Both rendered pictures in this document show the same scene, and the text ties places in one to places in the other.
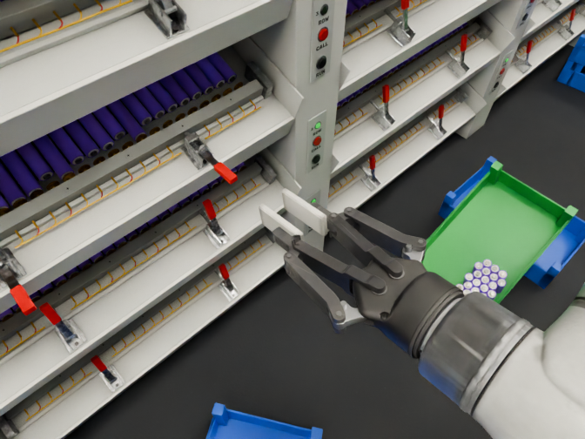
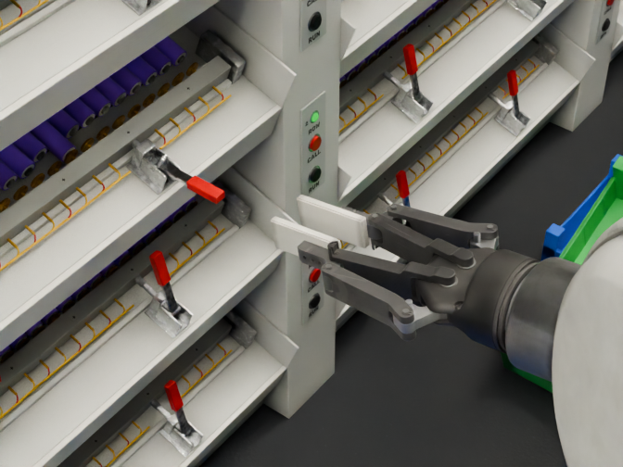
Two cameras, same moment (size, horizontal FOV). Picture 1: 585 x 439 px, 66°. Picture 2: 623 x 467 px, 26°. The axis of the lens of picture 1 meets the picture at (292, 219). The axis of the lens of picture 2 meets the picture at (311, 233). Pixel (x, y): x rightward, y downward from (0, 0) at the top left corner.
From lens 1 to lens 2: 63 cm
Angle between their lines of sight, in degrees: 12
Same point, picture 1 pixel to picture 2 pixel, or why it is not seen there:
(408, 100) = (450, 68)
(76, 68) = (45, 61)
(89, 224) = (23, 281)
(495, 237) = not seen: outside the picture
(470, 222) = not seen: hidden behind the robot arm
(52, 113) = (23, 118)
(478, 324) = (558, 279)
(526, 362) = not seen: hidden behind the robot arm
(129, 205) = (71, 250)
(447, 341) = (528, 303)
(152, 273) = (77, 386)
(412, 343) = (494, 323)
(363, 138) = (383, 137)
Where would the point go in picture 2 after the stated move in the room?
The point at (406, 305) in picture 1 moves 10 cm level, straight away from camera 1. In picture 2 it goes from (481, 282) to (511, 197)
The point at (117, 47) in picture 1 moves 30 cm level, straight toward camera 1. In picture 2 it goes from (85, 31) to (288, 254)
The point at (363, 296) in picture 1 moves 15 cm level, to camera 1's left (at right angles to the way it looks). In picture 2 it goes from (431, 291) to (236, 316)
